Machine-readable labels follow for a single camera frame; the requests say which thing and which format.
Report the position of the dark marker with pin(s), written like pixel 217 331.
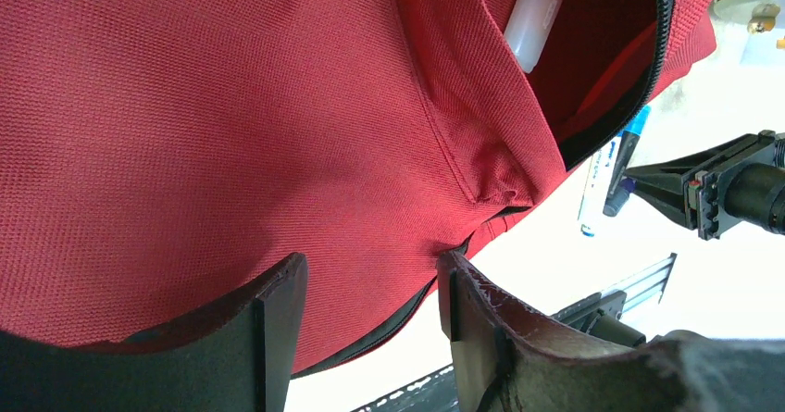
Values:
pixel 620 187

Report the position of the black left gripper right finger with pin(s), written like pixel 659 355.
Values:
pixel 508 356

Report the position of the cream rounded drawer cabinet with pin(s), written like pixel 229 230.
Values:
pixel 756 27

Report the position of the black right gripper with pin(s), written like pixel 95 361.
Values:
pixel 714 190

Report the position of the red student backpack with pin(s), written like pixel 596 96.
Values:
pixel 157 154

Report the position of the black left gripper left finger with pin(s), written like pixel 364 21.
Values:
pixel 233 354

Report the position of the yellow marker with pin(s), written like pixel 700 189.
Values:
pixel 528 29

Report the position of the white blue marker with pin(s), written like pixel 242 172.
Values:
pixel 599 175

